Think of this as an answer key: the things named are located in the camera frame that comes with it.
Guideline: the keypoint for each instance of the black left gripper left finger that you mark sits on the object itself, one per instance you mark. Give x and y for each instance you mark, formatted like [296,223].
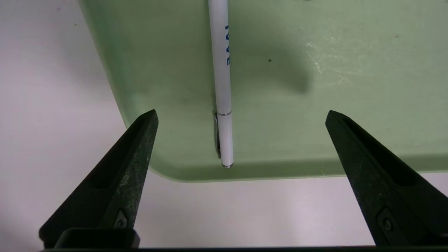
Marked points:
[105,196]

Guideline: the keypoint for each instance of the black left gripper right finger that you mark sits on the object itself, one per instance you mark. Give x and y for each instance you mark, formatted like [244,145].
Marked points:
[392,203]

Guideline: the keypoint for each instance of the light green plastic tray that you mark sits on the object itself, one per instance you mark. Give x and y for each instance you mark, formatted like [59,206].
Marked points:
[315,87]

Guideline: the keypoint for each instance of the slim white pen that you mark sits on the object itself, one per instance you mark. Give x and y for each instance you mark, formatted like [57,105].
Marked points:
[222,87]

